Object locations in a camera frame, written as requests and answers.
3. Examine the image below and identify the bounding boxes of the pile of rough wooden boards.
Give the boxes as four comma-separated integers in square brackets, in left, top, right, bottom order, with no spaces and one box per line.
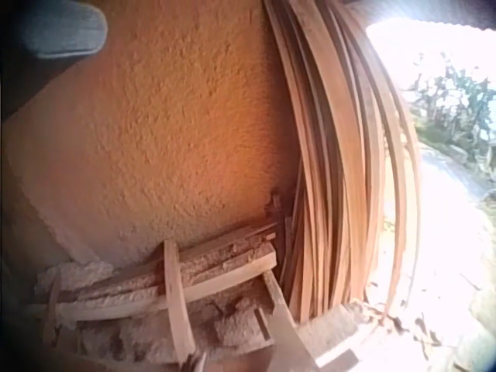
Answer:
[26,221,279,323]

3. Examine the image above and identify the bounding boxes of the bundle of leaning wooden planks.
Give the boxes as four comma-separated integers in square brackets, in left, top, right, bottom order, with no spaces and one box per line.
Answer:
[263,0,424,323]

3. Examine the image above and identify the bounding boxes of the pale curved wooden strip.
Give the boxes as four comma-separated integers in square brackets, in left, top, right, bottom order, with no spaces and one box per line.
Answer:
[161,239,197,362]

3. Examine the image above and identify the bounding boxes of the small dark wooden piece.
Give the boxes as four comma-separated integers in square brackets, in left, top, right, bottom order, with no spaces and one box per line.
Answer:
[252,307,271,339]

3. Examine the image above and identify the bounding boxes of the pale flat wooden board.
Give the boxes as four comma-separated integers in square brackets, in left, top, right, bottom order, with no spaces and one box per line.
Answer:
[262,270,323,372]

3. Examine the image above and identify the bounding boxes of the heap of sawdust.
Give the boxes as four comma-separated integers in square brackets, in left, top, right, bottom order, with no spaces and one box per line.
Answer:
[76,279,277,363]

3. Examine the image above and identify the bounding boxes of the short pale wooden plank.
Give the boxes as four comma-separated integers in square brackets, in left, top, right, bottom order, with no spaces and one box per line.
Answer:
[297,305,362,370]

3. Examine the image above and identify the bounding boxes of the trees outside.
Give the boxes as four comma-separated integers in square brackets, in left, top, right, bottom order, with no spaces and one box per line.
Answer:
[401,57,496,172]

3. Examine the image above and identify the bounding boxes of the thin wooden stick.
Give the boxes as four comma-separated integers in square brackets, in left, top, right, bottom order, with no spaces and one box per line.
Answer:
[40,270,62,344]

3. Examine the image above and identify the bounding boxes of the blue-grey padded object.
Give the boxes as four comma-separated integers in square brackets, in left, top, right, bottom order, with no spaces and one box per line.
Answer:
[22,0,109,60]

